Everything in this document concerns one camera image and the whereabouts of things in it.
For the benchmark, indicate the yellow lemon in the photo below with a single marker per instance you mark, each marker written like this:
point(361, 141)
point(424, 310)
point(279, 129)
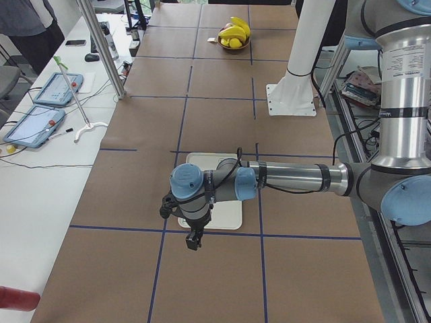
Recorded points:
point(235, 43)

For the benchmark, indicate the white rectangular bear tray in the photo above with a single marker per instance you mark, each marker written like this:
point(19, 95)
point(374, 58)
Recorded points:
point(224, 215)

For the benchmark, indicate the brown wicker basket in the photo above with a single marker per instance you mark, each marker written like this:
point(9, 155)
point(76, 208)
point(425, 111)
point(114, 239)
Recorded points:
point(245, 44)

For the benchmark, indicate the blue teach pendant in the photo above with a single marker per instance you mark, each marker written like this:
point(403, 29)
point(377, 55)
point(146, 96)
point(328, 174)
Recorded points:
point(55, 92)
point(36, 126)

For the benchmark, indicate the yellow banana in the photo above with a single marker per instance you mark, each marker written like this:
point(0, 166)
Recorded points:
point(240, 22)
point(233, 32)

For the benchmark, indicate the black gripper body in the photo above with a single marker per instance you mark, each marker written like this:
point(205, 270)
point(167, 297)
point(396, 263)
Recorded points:
point(197, 224)

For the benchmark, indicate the far blue teach pendant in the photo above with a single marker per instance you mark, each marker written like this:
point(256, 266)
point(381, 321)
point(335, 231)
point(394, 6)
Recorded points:
point(55, 92)

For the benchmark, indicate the stack of cloth books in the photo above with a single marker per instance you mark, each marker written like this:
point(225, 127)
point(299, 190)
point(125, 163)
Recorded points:
point(363, 86)

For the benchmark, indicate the aluminium frame post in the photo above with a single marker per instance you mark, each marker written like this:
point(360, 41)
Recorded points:
point(102, 46)

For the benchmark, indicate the near blue teach pendant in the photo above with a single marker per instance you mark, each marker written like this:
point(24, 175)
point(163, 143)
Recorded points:
point(36, 126)

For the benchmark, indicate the black smartphone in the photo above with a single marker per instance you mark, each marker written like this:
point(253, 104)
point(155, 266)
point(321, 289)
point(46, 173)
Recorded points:
point(76, 42)

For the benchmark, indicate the red cylinder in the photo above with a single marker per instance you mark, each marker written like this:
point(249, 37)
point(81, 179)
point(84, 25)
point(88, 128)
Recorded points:
point(17, 299)

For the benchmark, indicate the black marker pen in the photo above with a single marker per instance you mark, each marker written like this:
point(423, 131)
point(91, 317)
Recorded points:
point(60, 133)

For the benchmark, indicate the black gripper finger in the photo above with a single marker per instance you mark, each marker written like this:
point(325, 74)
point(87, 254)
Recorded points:
point(199, 235)
point(192, 240)

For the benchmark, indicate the black computer mouse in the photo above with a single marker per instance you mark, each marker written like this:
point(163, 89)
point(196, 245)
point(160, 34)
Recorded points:
point(91, 57)

